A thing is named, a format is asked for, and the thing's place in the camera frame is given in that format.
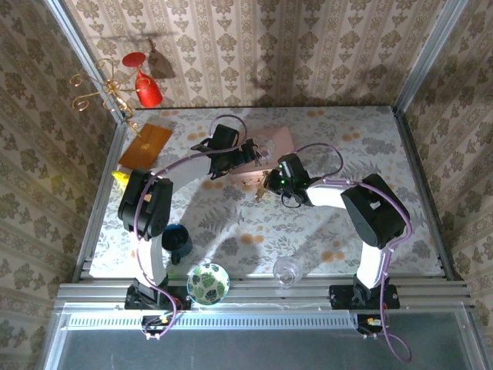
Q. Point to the aluminium front rail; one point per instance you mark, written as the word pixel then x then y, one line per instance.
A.
pixel 262 293

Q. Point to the bowl with green leaf print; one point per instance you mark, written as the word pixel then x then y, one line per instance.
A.
pixel 208 285

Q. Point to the dark table side rail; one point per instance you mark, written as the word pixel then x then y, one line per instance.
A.
pixel 425 192

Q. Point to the black connector block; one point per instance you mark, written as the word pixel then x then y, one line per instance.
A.
pixel 152 321
pixel 364 321

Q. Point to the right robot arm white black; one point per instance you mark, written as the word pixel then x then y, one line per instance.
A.
pixel 371 262

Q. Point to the grey metal panel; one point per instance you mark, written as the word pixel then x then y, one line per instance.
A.
pixel 250 350

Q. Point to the clear drinking glass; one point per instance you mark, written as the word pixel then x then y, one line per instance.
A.
pixel 287 271

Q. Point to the pink board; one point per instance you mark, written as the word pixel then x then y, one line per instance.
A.
pixel 281 140

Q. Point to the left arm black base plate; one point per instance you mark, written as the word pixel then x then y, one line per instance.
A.
pixel 184 301

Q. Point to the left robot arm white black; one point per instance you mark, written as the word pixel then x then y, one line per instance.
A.
pixel 150 254

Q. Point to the aluminium table side rail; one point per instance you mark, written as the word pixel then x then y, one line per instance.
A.
pixel 94 231

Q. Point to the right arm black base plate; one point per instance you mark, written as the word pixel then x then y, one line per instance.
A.
pixel 341 298

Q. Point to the aluminium frame post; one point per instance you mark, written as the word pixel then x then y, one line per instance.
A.
pixel 425 58
pixel 79 44

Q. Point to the brown wooden board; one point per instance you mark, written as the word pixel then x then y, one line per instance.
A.
pixel 146 148

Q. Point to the red wine glass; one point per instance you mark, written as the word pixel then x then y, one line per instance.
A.
pixel 148 92

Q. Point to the yellow banana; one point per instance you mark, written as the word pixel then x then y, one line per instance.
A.
pixel 120 177

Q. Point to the dark blue mug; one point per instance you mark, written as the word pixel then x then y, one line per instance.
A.
pixel 178 239

